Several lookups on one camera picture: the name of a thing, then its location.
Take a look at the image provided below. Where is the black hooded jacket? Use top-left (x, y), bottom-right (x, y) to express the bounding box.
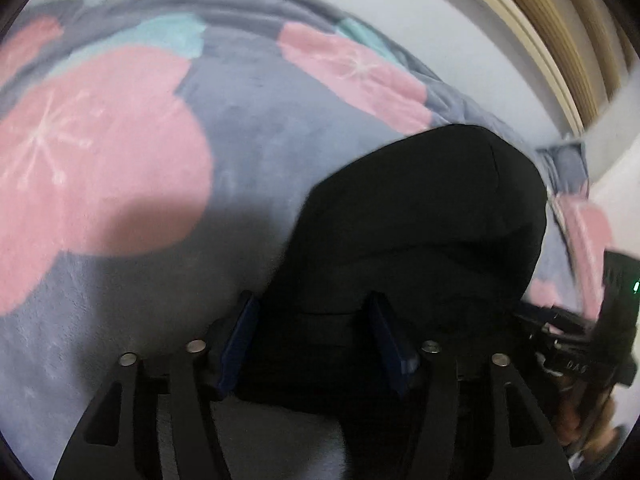
top-left (234, 125), bottom-right (547, 479)

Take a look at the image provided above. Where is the person's right hand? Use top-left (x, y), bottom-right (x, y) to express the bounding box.
top-left (554, 377), bottom-right (620, 462)

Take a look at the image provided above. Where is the pink pillow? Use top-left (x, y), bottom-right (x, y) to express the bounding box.
top-left (551, 194), bottom-right (614, 321)

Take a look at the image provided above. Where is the grey floral bed blanket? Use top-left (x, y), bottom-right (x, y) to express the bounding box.
top-left (1, 0), bottom-right (588, 479)

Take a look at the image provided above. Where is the striped window blind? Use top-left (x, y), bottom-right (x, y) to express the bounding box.
top-left (478, 0), bottom-right (639, 138)

